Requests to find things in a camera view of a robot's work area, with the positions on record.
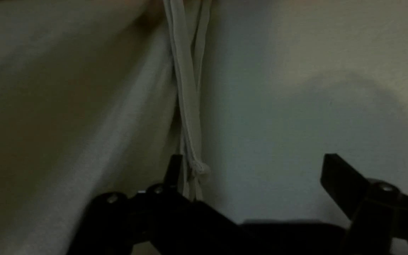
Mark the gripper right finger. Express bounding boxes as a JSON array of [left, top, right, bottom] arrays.
[[319, 153, 408, 255]]

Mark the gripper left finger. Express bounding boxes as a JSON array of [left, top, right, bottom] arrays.
[[67, 154, 247, 255]]

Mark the white curtain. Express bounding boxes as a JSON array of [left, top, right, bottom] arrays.
[[0, 0, 190, 255]]

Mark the white curtain strap cord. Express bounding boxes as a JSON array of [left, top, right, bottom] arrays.
[[162, 0, 212, 202]]

